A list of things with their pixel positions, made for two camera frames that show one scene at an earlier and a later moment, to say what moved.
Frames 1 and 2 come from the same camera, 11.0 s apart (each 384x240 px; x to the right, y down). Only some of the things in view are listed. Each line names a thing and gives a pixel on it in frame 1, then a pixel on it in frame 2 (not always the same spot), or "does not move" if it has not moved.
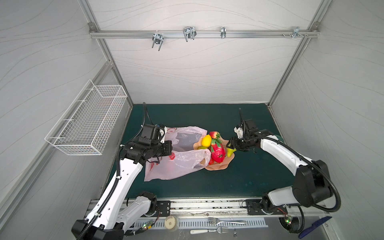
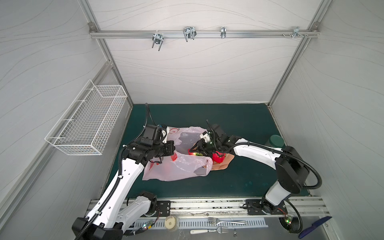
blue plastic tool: [314, 225] does not move
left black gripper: [168, 146] does not move
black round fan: [291, 224] does not move
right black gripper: [235, 143] to [205, 147]
